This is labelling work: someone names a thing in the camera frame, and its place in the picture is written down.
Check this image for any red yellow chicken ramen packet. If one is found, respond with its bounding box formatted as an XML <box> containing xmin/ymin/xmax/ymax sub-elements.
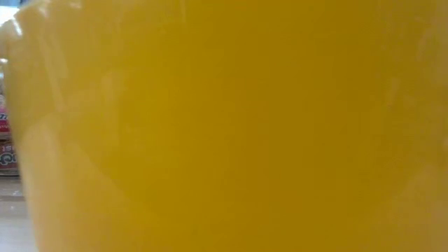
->
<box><xmin>0</xmin><ymin>139</ymin><xmax>19</xmax><ymax>176</ymax></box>

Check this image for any yellow plastic bowl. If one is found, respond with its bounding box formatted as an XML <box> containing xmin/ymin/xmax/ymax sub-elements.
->
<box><xmin>0</xmin><ymin>0</ymin><xmax>448</xmax><ymax>252</ymax></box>

